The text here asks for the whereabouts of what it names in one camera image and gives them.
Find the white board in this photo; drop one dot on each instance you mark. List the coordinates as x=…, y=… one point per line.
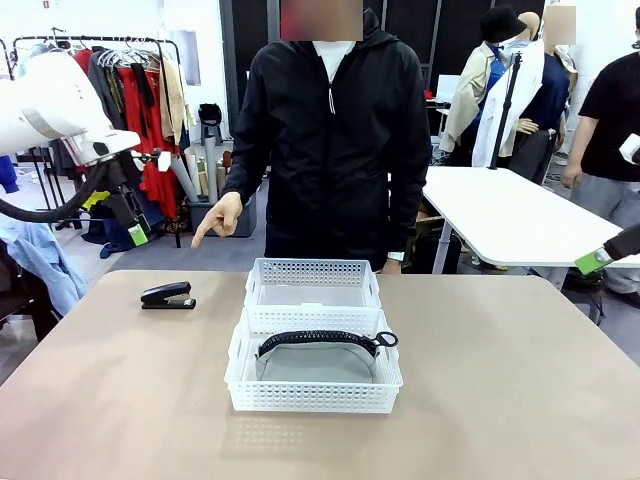
x=450, y=89

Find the red dress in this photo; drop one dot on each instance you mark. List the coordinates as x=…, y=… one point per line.
x=150, y=150

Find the tan cardboard tube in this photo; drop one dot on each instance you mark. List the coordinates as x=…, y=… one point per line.
x=222, y=175

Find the black tripod pole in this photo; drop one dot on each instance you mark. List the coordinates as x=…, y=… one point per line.
x=507, y=110

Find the black stapler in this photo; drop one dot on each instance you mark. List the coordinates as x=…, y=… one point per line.
x=167, y=292

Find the white framed wall panel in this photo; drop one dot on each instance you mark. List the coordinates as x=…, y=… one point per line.
x=189, y=57

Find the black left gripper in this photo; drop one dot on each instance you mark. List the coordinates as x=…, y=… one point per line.
x=122, y=205

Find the royal blue garment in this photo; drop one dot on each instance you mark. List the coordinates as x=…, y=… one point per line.
x=6, y=172

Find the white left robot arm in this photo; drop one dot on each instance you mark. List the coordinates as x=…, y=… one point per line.
x=50, y=100

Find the grey jacket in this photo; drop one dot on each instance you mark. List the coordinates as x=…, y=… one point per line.
x=102, y=90

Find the person's left forearm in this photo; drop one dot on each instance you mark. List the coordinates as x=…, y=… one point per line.
x=412, y=200

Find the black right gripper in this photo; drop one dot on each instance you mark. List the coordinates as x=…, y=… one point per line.
x=625, y=244

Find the beige hanging garment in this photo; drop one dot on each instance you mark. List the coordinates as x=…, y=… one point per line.
x=171, y=100

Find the mannequin with navy top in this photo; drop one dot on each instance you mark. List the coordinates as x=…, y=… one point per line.
x=555, y=95

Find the black stool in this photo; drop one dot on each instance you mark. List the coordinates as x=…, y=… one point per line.
x=210, y=115

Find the red jacket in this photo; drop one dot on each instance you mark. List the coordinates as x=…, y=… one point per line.
x=85, y=53

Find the person's right forearm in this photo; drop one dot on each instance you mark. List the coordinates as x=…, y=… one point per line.
x=245, y=165

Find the white perforated plastic basket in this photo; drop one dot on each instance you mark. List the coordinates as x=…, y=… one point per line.
x=310, y=397
x=310, y=272

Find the bystander in black t-shirt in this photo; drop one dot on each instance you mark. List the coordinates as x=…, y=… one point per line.
x=615, y=115

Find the person in black jacket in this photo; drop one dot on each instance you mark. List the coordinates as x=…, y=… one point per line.
x=330, y=165

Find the light blue shirt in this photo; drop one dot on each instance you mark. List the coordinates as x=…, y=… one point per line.
x=45, y=265

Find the yellow garment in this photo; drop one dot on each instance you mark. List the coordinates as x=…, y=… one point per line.
x=97, y=199

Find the dark clothes pile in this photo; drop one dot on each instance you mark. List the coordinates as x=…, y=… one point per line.
x=112, y=240

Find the grey storage bin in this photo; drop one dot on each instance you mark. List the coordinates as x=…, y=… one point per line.
x=249, y=222

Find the grey leaning tube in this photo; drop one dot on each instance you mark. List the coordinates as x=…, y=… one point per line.
x=186, y=177

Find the mannequin with beige coat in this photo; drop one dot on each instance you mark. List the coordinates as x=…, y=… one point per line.
x=465, y=100

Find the black bucket hat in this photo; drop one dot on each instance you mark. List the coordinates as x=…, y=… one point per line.
x=500, y=25

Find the grey upright tube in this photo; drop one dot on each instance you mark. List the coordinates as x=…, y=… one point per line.
x=210, y=165

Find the black metal clothes rack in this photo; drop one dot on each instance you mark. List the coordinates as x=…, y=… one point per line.
x=100, y=38

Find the white table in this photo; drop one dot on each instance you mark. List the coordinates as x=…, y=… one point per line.
x=500, y=215

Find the grey zipper pencil pouch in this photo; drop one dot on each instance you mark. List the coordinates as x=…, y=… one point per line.
x=310, y=367

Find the person's right hand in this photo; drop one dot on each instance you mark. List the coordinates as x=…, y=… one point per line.
x=225, y=212

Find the mannequin with white coat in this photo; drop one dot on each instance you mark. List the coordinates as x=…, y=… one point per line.
x=500, y=130

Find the bystander's hand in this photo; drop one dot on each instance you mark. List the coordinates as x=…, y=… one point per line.
x=571, y=177

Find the silver wristwatch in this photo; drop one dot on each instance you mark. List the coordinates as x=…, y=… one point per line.
x=396, y=256

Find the person's left hand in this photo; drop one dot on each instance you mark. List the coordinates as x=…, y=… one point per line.
x=392, y=268

